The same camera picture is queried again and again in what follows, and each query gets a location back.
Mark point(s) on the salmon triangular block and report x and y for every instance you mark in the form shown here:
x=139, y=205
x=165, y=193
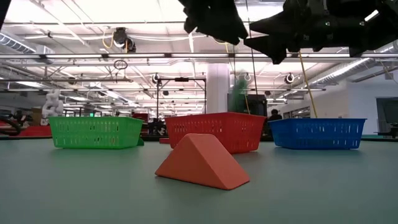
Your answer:
x=202, y=161

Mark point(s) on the green plastic basket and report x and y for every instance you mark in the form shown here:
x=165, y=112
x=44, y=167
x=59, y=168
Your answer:
x=93, y=132

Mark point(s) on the long green block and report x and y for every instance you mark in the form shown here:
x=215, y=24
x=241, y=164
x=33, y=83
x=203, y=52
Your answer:
x=239, y=95

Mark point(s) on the small green block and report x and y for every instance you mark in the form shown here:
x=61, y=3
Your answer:
x=140, y=142

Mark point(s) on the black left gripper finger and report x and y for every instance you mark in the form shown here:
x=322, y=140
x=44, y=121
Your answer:
x=202, y=28
x=233, y=34

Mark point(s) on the red plastic basket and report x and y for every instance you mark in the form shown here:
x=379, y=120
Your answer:
x=217, y=130

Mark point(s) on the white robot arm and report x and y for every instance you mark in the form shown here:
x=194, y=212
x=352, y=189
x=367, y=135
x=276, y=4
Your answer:
x=53, y=105

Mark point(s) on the white column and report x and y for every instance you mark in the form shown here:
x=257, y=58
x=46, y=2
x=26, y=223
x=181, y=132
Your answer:
x=217, y=88

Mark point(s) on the small red block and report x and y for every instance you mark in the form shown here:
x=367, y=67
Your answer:
x=164, y=141

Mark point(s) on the black metal frame rig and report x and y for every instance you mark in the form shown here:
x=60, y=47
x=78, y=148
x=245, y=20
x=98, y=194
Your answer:
x=181, y=79

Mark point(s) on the blue plastic basket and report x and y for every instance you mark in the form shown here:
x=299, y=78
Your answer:
x=317, y=133

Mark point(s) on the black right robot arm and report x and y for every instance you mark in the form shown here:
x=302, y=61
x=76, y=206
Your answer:
x=385, y=28

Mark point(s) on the person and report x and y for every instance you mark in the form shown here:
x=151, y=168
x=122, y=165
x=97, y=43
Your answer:
x=274, y=115

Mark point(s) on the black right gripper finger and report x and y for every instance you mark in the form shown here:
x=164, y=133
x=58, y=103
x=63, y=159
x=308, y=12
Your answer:
x=276, y=25
x=270, y=46

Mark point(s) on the black cabinet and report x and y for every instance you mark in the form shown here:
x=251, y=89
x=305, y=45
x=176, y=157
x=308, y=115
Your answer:
x=259, y=105

